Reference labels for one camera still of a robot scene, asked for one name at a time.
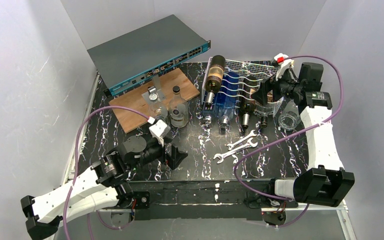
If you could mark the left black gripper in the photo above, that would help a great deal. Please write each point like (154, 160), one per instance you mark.
(169, 154)

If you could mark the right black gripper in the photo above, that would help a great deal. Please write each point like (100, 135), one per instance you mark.
(272, 90)

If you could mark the clear liquor bottle black cap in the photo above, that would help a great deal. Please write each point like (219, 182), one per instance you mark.
(178, 109)

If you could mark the dark wine bottle gold label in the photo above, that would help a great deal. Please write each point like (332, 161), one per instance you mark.
(214, 78)

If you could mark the clear bottle white cap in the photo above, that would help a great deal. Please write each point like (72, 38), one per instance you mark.
(157, 110)

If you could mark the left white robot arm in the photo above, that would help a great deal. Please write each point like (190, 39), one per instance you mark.
(103, 185)

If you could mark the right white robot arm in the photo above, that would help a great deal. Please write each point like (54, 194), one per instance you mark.
(325, 182)

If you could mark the dark green lower wine bottle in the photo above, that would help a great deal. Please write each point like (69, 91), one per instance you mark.
(248, 105)

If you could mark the small silver wrench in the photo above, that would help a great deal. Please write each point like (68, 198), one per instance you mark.
(252, 134)

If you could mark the large silver wrench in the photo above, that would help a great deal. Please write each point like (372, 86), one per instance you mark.
(220, 157)

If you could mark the wooden board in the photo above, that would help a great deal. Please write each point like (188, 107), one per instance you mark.
(138, 98)

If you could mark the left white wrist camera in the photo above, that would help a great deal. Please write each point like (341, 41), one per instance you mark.
(158, 129)

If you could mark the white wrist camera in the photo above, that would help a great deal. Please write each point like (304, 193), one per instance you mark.
(158, 129)
(281, 62)

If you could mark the white wire wine rack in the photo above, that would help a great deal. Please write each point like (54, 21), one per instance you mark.
(243, 69)

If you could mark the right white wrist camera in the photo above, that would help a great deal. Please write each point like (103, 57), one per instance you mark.
(281, 62)

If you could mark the silver metal stand bracket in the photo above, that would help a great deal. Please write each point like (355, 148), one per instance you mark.
(155, 88)

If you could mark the black base frame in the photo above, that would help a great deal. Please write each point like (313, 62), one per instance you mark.
(201, 199)

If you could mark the grey network switch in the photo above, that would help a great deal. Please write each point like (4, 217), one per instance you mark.
(151, 50)

